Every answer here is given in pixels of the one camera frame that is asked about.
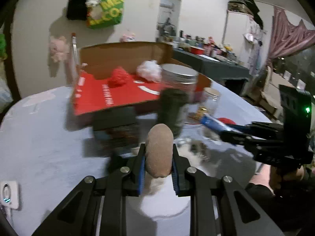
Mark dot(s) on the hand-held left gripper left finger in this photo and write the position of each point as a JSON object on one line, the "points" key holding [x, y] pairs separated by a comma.
{"points": [[142, 177]]}

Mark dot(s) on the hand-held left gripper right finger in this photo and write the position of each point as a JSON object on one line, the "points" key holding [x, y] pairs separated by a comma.
{"points": [[174, 177]]}

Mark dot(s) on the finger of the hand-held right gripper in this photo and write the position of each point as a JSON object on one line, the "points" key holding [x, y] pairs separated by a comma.
{"points": [[238, 137], [260, 127]]}

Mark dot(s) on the beige makeup sponge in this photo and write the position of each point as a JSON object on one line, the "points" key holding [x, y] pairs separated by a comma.
{"points": [[158, 150]]}

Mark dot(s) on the cardboard box with red lining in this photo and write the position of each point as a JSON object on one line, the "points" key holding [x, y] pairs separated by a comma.
{"points": [[110, 95]]}

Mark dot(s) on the person's right forearm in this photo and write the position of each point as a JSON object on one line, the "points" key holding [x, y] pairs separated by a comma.
{"points": [[283, 213]]}

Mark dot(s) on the person's right hand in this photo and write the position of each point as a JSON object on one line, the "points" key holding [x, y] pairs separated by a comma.
{"points": [[299, 175]]}

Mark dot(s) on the small red object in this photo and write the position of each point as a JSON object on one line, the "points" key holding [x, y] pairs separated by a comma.
{"points": [[227, 120]]}

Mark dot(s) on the beige armchair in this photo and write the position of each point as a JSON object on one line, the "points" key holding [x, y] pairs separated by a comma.
{"points": [[273, 88]]}

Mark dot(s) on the small glass jar gold lid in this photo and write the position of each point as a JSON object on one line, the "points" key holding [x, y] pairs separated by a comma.
{"points": [[211, 100]]}

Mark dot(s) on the black foam block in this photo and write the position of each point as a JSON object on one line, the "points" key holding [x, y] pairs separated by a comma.
{"points": [[114, 125]]}

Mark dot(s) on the glass jar with metal lid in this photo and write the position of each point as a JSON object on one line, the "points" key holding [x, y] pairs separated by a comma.
{"points": [[172, 108]]}

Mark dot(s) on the pink curtain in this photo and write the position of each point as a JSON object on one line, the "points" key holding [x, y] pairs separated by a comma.
{"points": [[285, 36]]}

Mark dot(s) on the table with dark cloth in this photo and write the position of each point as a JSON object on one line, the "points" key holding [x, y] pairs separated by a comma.
{"points": [[216, 68]]}

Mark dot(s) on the row of bottles and toys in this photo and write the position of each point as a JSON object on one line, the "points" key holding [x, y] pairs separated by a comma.
{"points": [[211, 46]]}

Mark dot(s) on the red bowl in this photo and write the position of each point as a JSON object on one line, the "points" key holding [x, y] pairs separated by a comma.
{"points": [[196, 50]]}

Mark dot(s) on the white wardrobe rack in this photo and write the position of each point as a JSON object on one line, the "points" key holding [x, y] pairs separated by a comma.
{"points": [[236, 29]]}

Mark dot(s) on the red knitted ball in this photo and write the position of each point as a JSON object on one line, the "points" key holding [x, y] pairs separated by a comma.
{"points": [[119, 77]]}

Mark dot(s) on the white mesh bath pouf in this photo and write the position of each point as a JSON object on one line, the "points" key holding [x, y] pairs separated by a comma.
{"points": [[150, 70]]}

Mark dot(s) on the dark bag on wardrobe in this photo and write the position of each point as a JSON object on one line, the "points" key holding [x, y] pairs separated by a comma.
{"points": [[248, 7]]}

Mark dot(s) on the pink plush bear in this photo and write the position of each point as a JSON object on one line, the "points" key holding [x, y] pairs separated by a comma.
{"points": [[128, 37]]}

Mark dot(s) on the metal pole with red tip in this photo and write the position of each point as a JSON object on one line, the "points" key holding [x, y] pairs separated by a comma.
{"points": [[74, 51]]}

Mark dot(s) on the pale pink plush toy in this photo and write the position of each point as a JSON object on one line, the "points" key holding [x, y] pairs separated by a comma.
{"points": [[59, 48]]}

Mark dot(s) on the green tote bag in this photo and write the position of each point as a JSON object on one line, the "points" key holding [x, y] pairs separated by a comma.
{"points": [[108, 12]]}

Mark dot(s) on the white plush dog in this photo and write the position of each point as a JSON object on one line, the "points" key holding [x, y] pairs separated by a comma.
{"points": [[92, 1]]}

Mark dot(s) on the black bag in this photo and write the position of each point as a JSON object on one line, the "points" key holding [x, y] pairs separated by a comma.
{"points": [[76, 5]]}

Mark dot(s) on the green plush toy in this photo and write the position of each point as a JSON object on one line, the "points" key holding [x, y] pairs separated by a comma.
{"points": [[2, 45]]}

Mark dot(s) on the wall mirror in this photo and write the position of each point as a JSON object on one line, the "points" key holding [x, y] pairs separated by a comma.
{"points": [[169, 5]]}

